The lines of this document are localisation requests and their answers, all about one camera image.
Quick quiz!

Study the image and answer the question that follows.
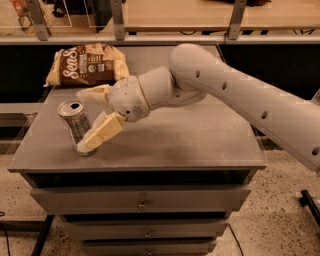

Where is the wooden desk top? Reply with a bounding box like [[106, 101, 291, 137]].
[[123, 0, 320, 32]]

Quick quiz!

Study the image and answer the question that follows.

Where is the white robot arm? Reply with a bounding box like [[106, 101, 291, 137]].
[[77, 44, 320, 172]]

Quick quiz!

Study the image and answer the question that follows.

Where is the grey drawer cabinet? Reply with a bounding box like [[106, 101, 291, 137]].
[[7, 45, 268, 256]]

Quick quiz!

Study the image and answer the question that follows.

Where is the brown chip bag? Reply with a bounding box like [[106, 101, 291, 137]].
[[45, 43, 130, 86]]

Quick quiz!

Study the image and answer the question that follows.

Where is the silver redbull can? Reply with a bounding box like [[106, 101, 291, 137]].
[[57, 100, 96, 156]]

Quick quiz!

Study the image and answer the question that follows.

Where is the black stand leg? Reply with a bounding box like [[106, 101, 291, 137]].
[[31, 215, 54, 256], [299, 190, 320, 227]]

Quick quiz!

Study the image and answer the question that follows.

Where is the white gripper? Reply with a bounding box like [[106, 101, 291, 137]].
[[76, 76, 150, 150]]

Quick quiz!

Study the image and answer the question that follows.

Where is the black stand leg left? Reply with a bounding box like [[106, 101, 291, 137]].
[[31, 215, 54, 256]]

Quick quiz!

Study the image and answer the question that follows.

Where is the black stand leg right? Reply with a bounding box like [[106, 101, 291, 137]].
[[299, 190, 320, 227]]

